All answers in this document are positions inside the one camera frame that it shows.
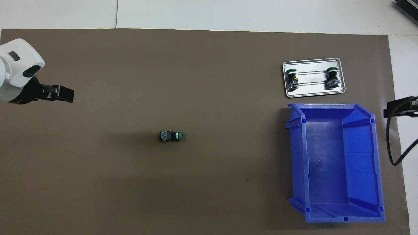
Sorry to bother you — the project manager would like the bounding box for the blue plastic storage bin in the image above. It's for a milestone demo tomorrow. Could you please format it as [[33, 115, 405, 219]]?
[[285, 103, 386, 223]]

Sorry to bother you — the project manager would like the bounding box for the grey finned device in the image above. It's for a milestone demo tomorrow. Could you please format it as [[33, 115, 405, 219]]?
[[394, 0, 418, 22]]

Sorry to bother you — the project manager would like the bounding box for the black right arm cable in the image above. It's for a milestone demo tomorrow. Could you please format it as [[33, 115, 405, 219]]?
[[386, 98, 418, 166]]

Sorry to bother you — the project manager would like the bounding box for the green push button switch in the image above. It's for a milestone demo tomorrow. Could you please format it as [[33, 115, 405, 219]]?
[[324, 67, 340, 89], [160, 131, 184, 143], [285, 69, 299, 91]]

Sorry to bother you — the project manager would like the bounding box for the silver metal tray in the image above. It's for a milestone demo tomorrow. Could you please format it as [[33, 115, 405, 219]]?
[[282, 58, 346, 98]]

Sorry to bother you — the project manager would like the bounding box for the brown table mat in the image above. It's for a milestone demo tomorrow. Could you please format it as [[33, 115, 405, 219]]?
[[0, 29, 410, 235]]

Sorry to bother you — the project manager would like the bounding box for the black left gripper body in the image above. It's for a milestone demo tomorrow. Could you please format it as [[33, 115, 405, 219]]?
[[8, 76, 43, 105]]

